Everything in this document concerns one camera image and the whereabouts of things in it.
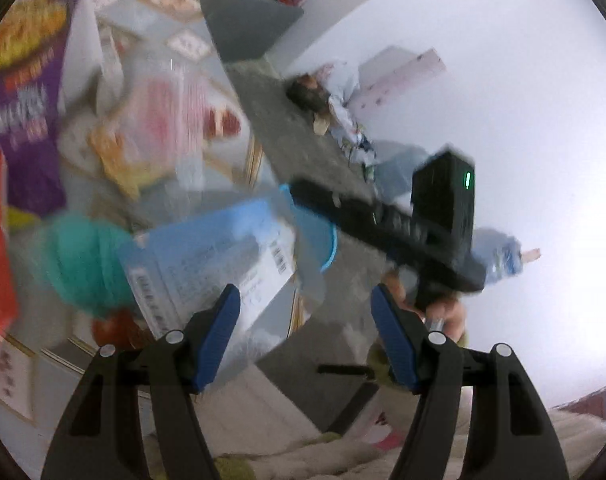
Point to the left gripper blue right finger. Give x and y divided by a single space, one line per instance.
510 435

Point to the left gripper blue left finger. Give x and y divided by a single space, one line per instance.
98 436

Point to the teal green cloth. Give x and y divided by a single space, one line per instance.
78 258

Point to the blue white paper packet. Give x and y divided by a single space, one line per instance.
180 269

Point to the yellow cartoon snack wrapper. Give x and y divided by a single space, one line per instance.
130 177

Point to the clear pink plastic wrapper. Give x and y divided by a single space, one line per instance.
163 116

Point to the person's right hand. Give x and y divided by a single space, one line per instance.
449 310

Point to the large water jug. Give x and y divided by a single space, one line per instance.
396 164
502 255

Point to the pink white board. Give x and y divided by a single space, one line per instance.
392 74

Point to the grey cabinet box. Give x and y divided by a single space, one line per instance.
245 30

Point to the pomegranate pattern tablecloth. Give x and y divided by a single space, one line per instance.
171 271

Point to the purple instant noodle bag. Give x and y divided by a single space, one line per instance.
33 41

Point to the trash pile by wall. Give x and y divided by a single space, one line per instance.
325 94

